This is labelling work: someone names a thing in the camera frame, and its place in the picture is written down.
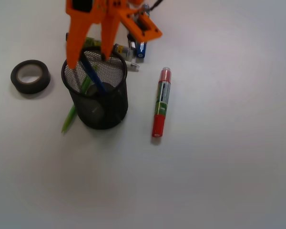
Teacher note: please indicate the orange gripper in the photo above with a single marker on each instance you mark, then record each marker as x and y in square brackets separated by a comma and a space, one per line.
[109, 14]

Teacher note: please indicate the black electrical tape roll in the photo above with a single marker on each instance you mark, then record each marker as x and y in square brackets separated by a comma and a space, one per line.
[30, 77]

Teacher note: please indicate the blue pen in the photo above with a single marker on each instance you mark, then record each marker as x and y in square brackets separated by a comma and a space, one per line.
[92, 73]

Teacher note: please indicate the silver metal pen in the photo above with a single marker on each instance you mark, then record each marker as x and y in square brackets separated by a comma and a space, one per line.
[131, 42]

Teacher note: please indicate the clear ballpoint pen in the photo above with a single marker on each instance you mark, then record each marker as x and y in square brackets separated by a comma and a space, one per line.
[132, 66]

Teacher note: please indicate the black mesh pen holder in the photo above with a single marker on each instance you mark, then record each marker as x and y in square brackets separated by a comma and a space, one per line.
[97, 110]

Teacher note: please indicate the green plastic pen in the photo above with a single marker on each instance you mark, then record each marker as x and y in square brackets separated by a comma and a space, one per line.
[72, 113]

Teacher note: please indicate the blue green whiteboard marker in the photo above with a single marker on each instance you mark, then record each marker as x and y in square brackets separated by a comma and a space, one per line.
[141, 49]

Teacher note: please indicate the red green whiteboard marker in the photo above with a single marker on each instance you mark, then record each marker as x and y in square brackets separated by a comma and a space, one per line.
[162, 98]

